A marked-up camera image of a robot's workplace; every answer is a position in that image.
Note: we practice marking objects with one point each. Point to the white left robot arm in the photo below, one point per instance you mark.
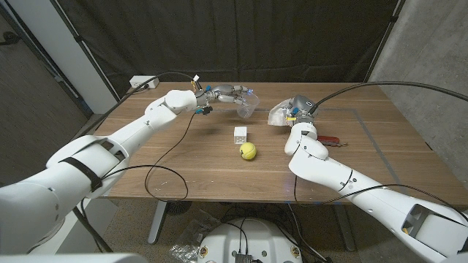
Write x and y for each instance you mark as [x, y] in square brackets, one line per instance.
[91, 171]

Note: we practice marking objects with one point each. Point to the grey tape line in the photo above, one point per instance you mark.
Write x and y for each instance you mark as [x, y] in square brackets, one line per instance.
[340, 109]

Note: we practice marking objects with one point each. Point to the grey table leg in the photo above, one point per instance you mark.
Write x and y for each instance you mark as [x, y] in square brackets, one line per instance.
[345, 230]

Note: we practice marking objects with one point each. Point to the black backdrop stand pole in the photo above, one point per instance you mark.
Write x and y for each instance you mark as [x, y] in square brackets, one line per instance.
[381, 44]
[96, 65]

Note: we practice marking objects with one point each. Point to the white tissue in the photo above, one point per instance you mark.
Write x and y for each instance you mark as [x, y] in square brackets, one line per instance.
[278, 115]

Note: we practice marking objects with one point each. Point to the black round floor grille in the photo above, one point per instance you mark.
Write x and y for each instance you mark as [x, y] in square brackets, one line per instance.
[179, 208]

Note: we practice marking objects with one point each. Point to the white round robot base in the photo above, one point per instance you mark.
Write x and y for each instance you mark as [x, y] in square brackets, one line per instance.
[252, 237]

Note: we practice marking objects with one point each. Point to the red pocket knife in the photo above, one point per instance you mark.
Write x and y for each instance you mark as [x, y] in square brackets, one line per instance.
[329, 139]

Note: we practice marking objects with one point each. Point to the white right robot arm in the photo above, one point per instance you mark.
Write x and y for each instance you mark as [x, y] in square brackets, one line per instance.
[365, 193]

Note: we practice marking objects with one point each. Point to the black backdrop curtain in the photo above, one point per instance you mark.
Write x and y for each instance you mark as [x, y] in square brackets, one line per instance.
[256, 36]

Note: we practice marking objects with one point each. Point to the white floor box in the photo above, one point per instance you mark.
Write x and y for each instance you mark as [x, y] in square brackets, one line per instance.
[102, 226]

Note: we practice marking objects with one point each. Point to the white table leg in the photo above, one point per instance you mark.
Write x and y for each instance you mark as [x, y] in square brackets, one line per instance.
[158, 223]

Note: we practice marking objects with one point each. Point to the white robot torso edge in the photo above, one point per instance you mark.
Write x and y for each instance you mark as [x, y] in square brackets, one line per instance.
[73, 258]

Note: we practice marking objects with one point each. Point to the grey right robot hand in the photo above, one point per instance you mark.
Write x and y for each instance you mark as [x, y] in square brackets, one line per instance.
[301, 106]

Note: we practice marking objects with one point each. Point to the clear plastic measuring cup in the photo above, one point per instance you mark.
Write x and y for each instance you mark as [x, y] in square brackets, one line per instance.
[248, 107]

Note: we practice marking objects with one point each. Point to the white cube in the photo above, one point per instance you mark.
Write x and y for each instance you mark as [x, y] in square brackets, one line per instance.
[240, 135]

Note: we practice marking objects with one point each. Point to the white power strip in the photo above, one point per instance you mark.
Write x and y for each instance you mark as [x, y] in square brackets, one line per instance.
[140, 80]

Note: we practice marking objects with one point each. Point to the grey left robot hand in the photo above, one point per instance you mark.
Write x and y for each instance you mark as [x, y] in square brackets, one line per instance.
[223, 93]

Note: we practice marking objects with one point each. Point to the yellow tennis ball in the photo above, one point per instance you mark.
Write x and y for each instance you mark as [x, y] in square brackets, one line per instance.
[248, 151]

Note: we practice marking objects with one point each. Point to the crumpled clear plastic bag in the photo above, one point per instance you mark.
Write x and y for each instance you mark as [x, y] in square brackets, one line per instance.
[186, 241]

